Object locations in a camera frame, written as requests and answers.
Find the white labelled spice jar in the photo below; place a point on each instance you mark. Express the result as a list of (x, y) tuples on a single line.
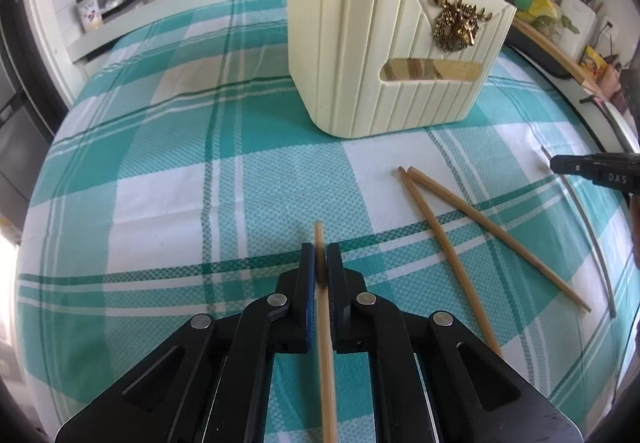
[(90, 13)]

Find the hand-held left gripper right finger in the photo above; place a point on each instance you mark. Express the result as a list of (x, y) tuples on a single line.
[(331, 285)]

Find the yellow plastic bag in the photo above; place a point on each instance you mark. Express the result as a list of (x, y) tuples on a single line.
[(540, 10)]

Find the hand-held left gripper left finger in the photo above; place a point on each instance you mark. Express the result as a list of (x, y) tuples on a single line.
[(310, 285)]

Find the wooden cutting board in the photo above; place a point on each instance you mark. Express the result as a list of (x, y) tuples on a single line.
[(550, 48)]

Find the wooden chopstick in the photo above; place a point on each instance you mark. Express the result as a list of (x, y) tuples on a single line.
[(500, 238), (441, 243), (326, 373)]

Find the black tray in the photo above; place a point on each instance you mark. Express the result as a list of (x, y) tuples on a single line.
[(540, 55)]

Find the pink cup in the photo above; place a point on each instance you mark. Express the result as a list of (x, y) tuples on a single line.
[(612, 83)]

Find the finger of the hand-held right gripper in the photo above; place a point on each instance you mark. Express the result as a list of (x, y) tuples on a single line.
[(570, 164)]

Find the white ribbed utensil holder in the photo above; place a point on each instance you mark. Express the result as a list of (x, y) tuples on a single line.
[(350, 48)]

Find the white knife block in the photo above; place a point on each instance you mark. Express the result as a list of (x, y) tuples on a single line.
[(577, 25)]

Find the teal plaid tablecloth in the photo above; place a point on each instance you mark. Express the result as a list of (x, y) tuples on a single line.
[(200, 173)]

